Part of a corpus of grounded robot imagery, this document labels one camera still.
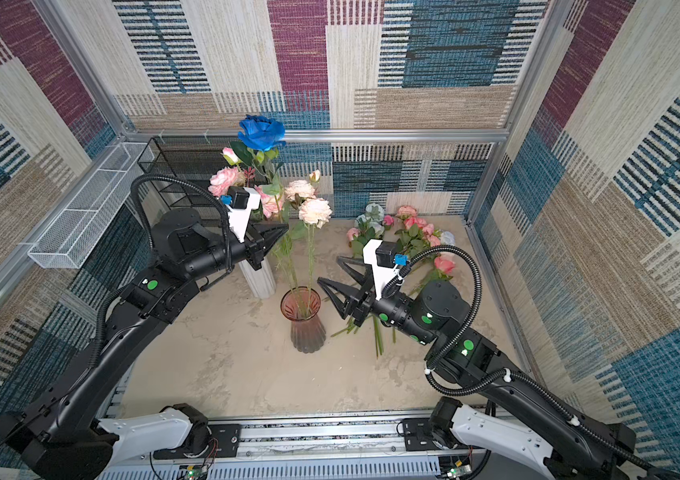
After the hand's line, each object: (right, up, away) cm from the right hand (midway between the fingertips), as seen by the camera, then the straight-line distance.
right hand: (329, 276), depth 54 cm
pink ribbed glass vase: (-8, -10, +24) cm, 27 cm away
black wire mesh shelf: (-48, +35, +48) cm, 77 cm away
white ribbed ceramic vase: (-22, -5, +37) cm, 44 cm away
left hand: (-9, +10, +6) cm, 15 cm away
